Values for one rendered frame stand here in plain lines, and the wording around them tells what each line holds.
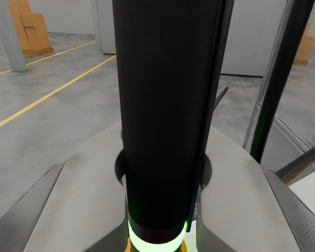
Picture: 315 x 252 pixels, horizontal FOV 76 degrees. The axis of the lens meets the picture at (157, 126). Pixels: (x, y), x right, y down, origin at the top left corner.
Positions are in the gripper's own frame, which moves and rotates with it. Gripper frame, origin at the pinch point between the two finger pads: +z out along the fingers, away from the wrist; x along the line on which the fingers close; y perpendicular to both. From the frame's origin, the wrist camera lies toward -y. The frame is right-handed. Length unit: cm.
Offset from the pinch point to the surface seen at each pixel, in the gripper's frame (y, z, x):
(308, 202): 28.5, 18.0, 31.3
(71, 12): 50, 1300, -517
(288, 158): 64, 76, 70
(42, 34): 92, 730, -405
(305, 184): 27.4, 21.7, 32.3
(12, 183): 151, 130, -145
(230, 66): 130, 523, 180
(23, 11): 24, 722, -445
